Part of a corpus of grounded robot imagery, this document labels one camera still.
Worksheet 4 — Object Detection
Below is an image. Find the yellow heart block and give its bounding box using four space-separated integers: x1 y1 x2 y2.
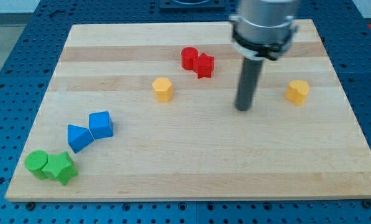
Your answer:
285 80 310 106

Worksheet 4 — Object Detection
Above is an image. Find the yellow hexagon block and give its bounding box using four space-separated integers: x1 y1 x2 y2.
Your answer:
152 78 173 102

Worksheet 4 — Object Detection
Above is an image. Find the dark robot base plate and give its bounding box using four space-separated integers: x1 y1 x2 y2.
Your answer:
158 0 226 12

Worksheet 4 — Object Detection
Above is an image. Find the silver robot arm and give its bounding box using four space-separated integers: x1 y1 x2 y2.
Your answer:
229 0 301 111

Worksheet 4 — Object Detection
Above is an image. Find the green cylinder block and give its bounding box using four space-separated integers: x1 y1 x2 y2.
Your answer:
25 150 48 180

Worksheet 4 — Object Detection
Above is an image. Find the blue cube block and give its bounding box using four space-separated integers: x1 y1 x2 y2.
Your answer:
89 111 114 139

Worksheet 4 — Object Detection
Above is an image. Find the light wooden board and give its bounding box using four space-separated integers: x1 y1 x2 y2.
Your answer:
6 20 371 202

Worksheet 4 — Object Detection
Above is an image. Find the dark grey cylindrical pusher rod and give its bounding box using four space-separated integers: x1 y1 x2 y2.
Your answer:
234 58 263 111

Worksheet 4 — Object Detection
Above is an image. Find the blue triangle block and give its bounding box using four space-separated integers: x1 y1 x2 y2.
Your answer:
67 124 94 154

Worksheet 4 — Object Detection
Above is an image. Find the green star block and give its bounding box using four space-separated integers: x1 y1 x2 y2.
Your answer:
42 152 78 185

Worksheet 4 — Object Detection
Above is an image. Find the red cylinder block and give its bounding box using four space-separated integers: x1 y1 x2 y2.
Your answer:
180 47 198 70

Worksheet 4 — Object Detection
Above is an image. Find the red star block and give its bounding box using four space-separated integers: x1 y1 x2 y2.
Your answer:
193 53 215 79

